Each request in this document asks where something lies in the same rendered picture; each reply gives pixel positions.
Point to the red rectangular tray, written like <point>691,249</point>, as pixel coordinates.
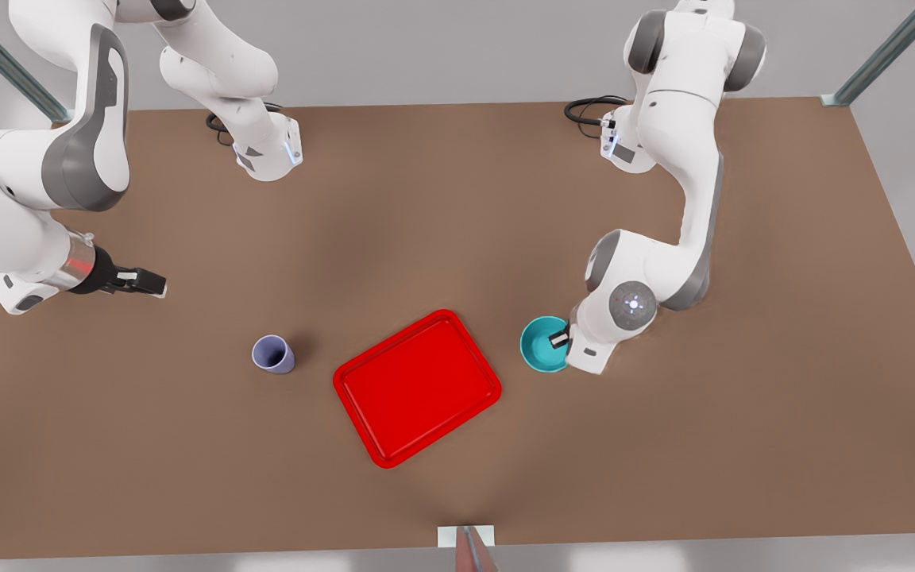
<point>418,388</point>

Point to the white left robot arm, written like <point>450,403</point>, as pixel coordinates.
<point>680,119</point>

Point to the teal bowl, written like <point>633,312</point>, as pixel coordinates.
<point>537,351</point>

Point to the lavender cup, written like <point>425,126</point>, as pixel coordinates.
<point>273,355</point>

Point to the silver frame post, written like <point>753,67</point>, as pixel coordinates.
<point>886,52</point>
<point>467,548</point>
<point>5,59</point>

